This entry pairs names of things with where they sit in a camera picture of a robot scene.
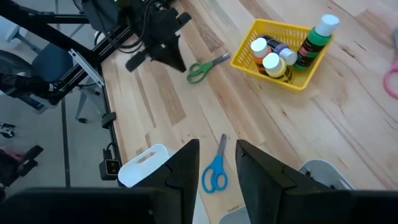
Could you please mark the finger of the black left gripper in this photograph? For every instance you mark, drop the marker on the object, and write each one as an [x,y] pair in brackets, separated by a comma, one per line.
[163,56]
[175,53]

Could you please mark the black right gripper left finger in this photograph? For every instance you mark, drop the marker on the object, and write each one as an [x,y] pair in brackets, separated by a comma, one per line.
[180,180]

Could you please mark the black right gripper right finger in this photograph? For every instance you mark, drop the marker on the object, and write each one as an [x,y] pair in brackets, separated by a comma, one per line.
[264,180]

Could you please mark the green scissors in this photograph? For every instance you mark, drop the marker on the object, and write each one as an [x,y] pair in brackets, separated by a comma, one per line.
[199,70]

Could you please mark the blue scissors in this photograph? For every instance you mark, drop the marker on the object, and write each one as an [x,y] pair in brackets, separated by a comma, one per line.
[216,171]

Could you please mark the orange paint bottle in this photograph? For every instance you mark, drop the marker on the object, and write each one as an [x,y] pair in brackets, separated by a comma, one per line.
[259,51]

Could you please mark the yellow paint bottle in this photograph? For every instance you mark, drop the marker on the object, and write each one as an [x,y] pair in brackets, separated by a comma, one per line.
[275,67]

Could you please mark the yellow plastic basket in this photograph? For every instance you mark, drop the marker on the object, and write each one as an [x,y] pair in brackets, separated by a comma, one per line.
[304,81]

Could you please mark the purple paint bottle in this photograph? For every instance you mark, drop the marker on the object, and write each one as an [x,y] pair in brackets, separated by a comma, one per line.
[284,49]

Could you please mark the green paint bottle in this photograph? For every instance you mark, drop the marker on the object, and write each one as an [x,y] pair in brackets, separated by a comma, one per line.
[314,43]

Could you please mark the pink scissors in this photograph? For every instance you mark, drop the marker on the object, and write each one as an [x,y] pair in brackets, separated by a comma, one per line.
[390,77]

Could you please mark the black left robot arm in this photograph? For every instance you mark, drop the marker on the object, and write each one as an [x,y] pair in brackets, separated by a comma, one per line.
[99,15]

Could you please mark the white plastic bin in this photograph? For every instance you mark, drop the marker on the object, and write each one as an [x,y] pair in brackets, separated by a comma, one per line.
[140,169]

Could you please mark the grey plastic bin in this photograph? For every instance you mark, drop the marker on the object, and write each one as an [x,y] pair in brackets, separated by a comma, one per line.
[323,174]

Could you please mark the black table edge clip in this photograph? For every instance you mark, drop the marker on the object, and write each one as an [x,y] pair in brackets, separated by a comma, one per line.
[109,119]

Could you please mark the blue office chair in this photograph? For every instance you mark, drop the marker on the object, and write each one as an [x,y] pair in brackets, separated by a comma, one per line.
[49,62]

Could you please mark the black table-level camera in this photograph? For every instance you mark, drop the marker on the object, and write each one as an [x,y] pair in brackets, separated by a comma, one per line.
[109,168]

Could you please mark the silver metal bracket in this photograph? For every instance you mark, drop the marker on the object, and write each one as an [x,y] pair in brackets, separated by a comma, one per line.
[85,67]

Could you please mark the black aluminium table frame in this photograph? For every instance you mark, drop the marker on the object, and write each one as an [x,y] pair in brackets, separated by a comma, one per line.
[62,40]

